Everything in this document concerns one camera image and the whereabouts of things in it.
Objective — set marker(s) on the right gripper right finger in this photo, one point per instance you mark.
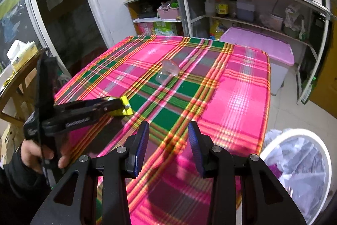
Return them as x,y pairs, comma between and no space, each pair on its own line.
204,151

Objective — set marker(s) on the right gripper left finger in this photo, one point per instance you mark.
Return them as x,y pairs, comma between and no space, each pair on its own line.
136,149

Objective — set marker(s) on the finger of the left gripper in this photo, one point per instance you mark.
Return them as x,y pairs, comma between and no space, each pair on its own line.
95,109
76,105

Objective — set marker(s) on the yellow snack wrapper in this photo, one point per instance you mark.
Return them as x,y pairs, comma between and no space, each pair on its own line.
126,110

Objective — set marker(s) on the clear plastic cup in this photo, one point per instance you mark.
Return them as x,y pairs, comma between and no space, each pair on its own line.
168,70

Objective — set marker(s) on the white trash bin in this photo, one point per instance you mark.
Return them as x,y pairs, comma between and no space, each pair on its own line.
301,162

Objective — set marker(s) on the grey kitchen shelf unit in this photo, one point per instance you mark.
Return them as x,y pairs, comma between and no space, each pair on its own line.
317,19

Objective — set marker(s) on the person's left hand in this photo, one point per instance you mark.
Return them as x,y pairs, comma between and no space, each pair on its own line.
32,154

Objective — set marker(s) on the wooden side table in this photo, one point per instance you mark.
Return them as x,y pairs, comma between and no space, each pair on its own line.
17,91

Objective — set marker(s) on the pink plaid tablecloth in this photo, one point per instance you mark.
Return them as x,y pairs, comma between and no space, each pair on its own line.
225,87

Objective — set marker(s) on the tissue box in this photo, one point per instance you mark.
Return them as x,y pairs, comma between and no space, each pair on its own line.
20,52

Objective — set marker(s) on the small wooden shelf cabinet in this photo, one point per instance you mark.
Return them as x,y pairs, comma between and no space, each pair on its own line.
146,21

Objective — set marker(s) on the pink plastic basket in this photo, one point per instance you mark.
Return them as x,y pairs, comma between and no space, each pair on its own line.
168,13

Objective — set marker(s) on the yellow wooden door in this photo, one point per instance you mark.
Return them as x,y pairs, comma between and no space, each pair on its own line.
324,94

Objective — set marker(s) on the yellow label bottle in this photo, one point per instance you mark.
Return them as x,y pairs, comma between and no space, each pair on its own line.
221,8

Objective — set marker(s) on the blue liquid jug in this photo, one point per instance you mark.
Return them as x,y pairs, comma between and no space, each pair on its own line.
246,10

